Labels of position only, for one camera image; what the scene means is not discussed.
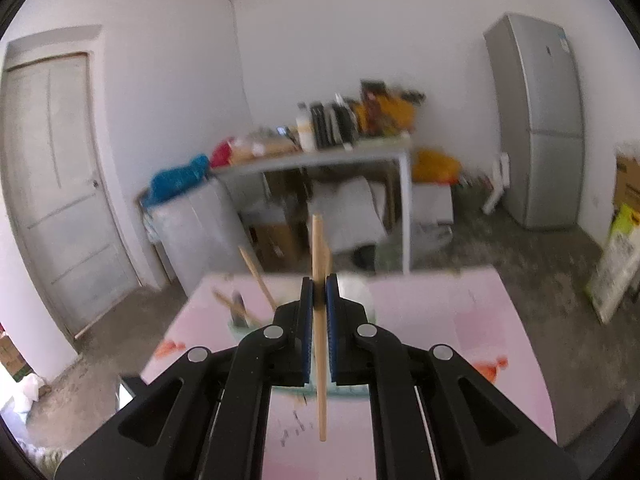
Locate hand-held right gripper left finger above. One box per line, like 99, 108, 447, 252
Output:
54, 276, 315, 480

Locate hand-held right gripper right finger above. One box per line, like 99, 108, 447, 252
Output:
325, 274, 582, 480

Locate mint green utensil holder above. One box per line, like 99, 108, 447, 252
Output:
227, 273, 377, 402

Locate long wooden chopstick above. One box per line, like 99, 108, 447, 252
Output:
310, 213, 334, 444
212, 288, 262, 324
238, 245, 279, 311

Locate small metal spoon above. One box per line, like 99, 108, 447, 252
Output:
231, 289, 250, 327

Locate cardboard box under table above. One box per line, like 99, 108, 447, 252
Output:
247, 209, 302, 269

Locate white plastic bags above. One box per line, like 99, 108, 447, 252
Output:
0, 374, 52, 423

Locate white sack under table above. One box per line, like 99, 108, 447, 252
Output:
306, 176, 387, 257

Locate pink printed tablecloth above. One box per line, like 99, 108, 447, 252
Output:
140, 265, 559, 480

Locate grey quilted storage bag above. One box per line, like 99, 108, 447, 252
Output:
149, 179, 252, 297

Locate white flat box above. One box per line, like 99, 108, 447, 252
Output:
409, 182, 455, 227

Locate grey side table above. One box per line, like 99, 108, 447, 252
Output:
211, 134, 414, 277

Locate clear bag of snacks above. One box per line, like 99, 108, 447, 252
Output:
231, 128, 300, 163

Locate orange yellow plastic bag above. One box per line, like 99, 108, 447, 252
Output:
412, 148, 462, 187

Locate red plastic bag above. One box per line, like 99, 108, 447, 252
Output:
209, 137, 239, 169

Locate white plastic bottle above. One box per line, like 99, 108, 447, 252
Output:
295, 103, 317, 152

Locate blue plastic bag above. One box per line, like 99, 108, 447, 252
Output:
142, 154, 211, 209

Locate black thermos bottle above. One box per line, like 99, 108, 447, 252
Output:
310, 102, 329, 150

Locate black electric kettle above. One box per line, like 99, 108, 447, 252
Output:
325, 94, 359, 147

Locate grey panelled door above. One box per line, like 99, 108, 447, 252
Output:
2, 52, 142, 342

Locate yellow snack bag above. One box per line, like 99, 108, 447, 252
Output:
385, 90, 427, 136

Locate colourful snack boxes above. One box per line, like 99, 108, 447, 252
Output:
359, 79, 401, 137

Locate grey refrigerator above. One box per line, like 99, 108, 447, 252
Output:
482, 12, 586, 231

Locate white and yellow rice bag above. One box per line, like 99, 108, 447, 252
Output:
585, 204, 640, 324

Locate brown cardboard box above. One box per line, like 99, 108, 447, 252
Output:
613, 146, 640, 222

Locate stacked boxes by wall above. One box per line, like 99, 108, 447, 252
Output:
0, 324, 32, 382

